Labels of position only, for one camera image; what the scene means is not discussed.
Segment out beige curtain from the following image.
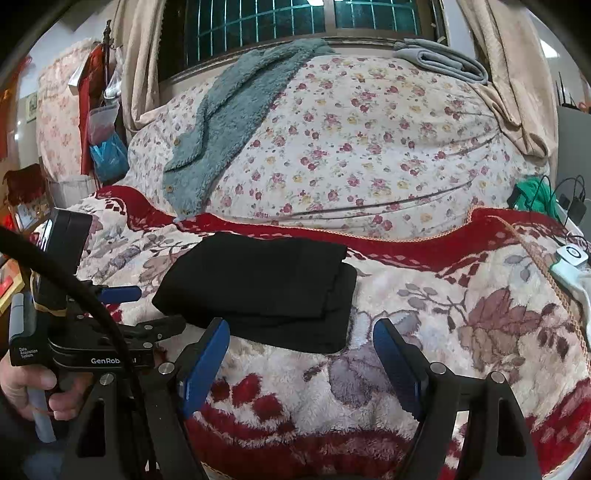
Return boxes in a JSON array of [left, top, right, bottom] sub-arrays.
[[455, 0, 560, 161], [111, 0, 165, 133]]

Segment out black router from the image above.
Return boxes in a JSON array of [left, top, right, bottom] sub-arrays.
[[554, 71, 591, 112]]

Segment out red hanging garment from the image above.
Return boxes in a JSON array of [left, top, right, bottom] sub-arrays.
[[79, 45, 105, 177]]

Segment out pale mint cloth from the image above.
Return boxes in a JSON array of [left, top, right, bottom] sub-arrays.
[[547, 260, 591, 315]]

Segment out clear plastic bag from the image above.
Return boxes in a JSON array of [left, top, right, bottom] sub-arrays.
[[87, 100, 121, 145]]

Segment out person's left forearm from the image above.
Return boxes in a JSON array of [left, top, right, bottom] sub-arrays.
[[0, 401, 63, 480]]

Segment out black cable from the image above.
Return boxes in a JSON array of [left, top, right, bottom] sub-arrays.
[[0, 226, 151, 464]]

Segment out teal fleece garment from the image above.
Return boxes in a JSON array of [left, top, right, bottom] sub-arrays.
[[162, 38, 336, 219]]

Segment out blue plastic bag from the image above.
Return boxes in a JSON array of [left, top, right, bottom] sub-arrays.
[[89, 133, 130, 184]]

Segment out green cloth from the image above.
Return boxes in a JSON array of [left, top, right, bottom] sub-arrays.
[[513, 177, 560, 216]]

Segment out floral covered mattress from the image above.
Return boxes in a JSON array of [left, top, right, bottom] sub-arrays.
[[36, 39, 99, 182]]

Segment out grey folded cloth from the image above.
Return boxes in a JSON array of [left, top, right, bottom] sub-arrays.
[[392, 38, 491, 85]]

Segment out red floral plush blanket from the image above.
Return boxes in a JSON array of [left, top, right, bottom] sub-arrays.
[[28, 184, 591, 479]]

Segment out red cushioned chair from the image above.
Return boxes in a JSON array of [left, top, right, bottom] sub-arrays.
[[3, 163, 48, 207]]

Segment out black pants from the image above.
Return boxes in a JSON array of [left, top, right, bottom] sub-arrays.
[[151, 232, 359, 355]]

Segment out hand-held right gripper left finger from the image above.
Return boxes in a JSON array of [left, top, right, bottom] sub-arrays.
[[65, 318, 230, 480]]

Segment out window with metal grille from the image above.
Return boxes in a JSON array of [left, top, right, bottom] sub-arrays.
[[157, 0, 450, 85]]

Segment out small-flower cream quilt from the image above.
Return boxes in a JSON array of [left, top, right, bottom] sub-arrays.
[[126, 54, 553, 241]]

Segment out white round-button device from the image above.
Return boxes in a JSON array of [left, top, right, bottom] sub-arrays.
[[556, 244, 590, 268]]

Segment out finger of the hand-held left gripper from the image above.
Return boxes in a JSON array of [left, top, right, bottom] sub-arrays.
[[115, 316, 187, 352], [94, 285, 143, 306]]

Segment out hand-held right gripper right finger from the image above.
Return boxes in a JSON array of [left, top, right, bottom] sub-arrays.
[[373, 318, 541, 480]]

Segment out person's left hand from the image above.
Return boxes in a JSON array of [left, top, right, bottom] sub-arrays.
[[0, 356, 93, 421]]

